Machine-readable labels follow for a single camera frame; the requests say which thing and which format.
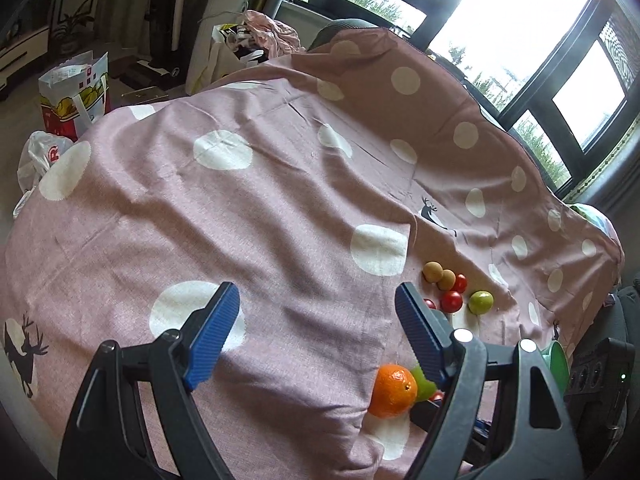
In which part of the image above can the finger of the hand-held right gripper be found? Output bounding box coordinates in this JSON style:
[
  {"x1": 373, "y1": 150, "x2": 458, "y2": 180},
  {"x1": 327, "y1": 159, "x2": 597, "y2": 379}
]
[{"x1": 409, "y1": 401, "x2": 443, "y2": 433}]

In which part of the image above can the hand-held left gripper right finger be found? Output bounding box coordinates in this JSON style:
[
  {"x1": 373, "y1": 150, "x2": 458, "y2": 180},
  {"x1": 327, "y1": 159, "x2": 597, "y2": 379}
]
[{"x1": 394, "y1": 281, "x2": 586, "y2": 480}]

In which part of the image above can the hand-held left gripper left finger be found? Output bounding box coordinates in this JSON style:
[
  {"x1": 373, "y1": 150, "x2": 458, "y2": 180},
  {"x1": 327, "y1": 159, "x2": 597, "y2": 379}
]
[{"x1": 57, "y1": 281, "x2": 241, "y2": 480}]

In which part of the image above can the green apple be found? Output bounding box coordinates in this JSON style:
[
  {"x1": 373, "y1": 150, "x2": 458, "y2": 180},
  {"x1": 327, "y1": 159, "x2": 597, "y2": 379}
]
[{"x1": 410, "y1": 366, "x2": 437, "y2": 403}]

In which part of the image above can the orange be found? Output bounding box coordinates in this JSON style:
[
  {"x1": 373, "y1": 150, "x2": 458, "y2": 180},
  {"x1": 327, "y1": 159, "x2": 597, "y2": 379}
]
[{"x1": 369, "y1": 363, "x2": 418, "y2": 419}]

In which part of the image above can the green plastic bowl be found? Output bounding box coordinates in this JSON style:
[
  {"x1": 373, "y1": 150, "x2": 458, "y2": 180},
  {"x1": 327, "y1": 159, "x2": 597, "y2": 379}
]
[{"x1": 542, "y1": 340, "x2": 571, "y2": 396}]

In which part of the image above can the small green lime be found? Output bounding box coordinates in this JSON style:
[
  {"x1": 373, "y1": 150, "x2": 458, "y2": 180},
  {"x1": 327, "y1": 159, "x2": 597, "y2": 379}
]
[{"x1": 468, "y1": 290, "x2": 495, "y2": 316}]

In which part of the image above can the black bag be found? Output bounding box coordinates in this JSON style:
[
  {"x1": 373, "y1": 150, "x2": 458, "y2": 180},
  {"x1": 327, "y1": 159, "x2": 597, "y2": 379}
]
[{"x1": 606, "y1": 270, "x2": 640, "y2": 343}]

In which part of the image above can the pink polka dot blanket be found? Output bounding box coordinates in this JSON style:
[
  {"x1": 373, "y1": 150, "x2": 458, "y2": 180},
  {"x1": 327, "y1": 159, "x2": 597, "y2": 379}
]
[{"x1": 0, "y1": 27, "x2": 626, "y2": 480}]

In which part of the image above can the light blue pillow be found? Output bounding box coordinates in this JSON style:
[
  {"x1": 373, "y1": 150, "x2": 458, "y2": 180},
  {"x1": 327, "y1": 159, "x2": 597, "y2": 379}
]
[{"x1": 570, "y1": 202, "x2": 623, "y2": 261}]

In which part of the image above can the white plastic bag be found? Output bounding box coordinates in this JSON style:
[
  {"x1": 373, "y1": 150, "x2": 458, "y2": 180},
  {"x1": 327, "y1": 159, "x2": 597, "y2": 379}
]
[{"x1": 12, "y1": 131, "x2": 76, "y2": 218}]

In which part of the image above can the red yellow paper shopping bag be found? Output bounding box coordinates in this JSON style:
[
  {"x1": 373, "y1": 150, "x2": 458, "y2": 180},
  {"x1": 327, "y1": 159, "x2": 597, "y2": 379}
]
[{"x1": 39, "y1": 50, "x2": 112, "y2": 142}]

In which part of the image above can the white printed tote bag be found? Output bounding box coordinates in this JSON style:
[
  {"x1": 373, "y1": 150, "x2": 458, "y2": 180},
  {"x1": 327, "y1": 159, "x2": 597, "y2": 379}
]
[{"x1": 200, "y1": 22, "x2": 271, "y2": 93}]

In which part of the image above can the crumpled pink cloth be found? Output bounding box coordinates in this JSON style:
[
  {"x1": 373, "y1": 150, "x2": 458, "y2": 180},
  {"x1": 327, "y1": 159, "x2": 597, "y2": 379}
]
[{"x1": 242, "y1": 10, "x2": 306, "y2": 58}]

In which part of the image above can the grey cushion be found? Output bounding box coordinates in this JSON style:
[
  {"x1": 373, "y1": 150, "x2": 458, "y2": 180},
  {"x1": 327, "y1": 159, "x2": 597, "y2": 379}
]
[{"x1": 305, "y1": 17, "x2": 391, "y2": 53}]

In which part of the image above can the black upright vacuum cleaner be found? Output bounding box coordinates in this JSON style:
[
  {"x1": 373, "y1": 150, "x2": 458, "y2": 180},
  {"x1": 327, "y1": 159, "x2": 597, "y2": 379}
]
[{"x1": 144, "y1": 0, "x2": 188, "y2": 80}]

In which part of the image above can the low white cabinet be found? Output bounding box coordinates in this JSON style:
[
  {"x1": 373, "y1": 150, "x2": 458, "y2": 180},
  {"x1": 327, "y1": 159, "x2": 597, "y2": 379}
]
[{"x1": 0, "y1": 27, "x2": 53, "y2": 103}]

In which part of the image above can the potted plant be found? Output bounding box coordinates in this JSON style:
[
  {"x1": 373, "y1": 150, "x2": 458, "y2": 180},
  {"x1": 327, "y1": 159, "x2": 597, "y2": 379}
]
[{"x1": 52, "y1": 2, "x2": 96, "y2": 56}]

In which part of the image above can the black window frame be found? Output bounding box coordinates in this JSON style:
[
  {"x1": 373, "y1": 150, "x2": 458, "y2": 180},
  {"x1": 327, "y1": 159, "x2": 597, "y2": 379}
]
[{"x1": 260, "y1": 0, "x2": 640, "y2": 201}]

